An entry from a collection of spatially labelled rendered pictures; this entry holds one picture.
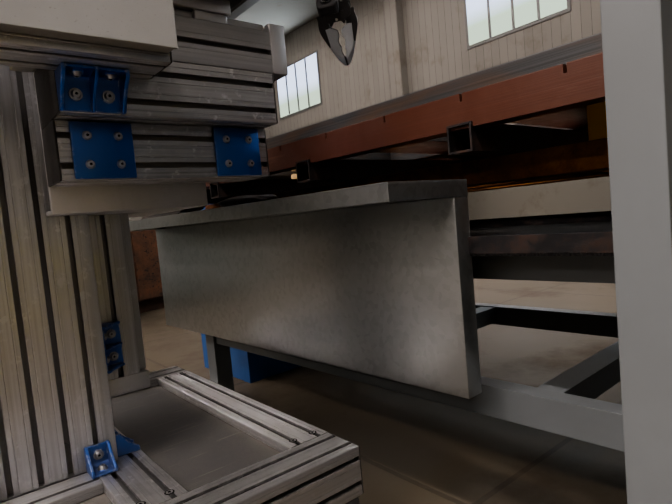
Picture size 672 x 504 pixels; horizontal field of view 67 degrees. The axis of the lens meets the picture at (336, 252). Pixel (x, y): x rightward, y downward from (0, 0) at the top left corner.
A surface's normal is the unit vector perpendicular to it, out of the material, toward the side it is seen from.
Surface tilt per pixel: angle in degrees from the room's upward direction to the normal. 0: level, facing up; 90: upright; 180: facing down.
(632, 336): 90
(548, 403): 90
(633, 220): 90
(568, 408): 90
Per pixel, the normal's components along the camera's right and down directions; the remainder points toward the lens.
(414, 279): -0.75, 0.11
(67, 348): 0.63, 0.00
